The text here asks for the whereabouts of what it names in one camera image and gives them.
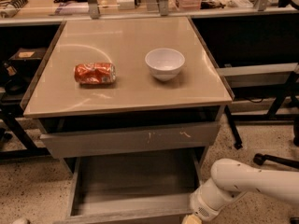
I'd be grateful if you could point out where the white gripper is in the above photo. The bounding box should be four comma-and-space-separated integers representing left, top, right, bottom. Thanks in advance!
181, 178, 245, 224

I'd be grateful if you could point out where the grey drawer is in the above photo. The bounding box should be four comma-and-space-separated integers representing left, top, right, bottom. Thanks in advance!
40, 121, 220, 158
56, 148, 199, 224

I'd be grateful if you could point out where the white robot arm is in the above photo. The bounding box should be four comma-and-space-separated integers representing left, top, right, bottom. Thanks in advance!
181, 159, 299, 224

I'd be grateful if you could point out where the grey top drawer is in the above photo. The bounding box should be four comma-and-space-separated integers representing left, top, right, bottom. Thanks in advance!
40, 121, 220, 158

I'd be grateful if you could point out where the grey drawer cabinet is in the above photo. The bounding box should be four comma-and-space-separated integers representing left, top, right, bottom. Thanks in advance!
20, 16, 235, 173

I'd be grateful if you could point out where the black office chair base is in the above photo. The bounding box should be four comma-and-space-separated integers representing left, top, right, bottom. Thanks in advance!
253, 153, 299, 169

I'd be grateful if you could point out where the white bowl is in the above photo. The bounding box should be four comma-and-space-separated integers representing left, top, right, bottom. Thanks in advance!
145, 48, 185, 81

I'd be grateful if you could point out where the crushed orange soda can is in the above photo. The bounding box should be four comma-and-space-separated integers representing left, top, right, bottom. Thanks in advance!
74, 63, 116, 85

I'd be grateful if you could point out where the black box with label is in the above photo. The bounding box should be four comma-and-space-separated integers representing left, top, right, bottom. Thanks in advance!
10, 48, 47, 61

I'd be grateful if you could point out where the long workbench shelf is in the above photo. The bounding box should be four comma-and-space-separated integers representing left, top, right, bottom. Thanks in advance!
0, 0, 298, 26

